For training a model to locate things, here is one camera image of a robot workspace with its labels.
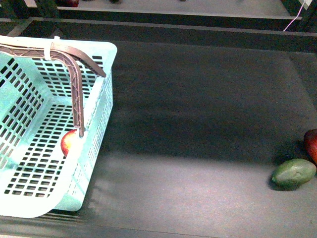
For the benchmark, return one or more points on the red yellow apple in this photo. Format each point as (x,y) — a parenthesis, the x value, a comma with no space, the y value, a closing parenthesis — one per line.
(68,140)

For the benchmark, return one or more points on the light blue plastic shopping basket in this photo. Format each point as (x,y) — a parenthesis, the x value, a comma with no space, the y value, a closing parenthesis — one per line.
(35,113)

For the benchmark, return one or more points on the brown basket handle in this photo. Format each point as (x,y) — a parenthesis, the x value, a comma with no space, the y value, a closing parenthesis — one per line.
(65,54)

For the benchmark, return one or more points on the lower right black tray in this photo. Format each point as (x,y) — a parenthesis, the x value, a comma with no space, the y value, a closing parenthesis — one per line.
(201,118)

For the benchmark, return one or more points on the black tray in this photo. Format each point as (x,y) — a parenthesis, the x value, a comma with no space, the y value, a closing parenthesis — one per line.
(201,118)
(240,14)

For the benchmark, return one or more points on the upper right black tray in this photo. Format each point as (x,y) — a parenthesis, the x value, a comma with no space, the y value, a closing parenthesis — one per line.
(240,14)

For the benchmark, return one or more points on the dark plum front left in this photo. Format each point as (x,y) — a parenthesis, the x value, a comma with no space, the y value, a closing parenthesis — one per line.
(70,3)

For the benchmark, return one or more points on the green mango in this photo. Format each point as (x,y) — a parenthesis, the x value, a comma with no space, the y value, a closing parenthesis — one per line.
(292,173)

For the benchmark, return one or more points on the red mango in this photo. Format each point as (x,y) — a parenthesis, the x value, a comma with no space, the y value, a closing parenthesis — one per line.
(310,143)

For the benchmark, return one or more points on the right black rack post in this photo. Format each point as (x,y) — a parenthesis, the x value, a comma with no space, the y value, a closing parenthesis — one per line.
(308,23)

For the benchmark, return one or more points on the black metal rack post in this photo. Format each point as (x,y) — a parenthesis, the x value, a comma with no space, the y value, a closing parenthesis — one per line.
(14,9)

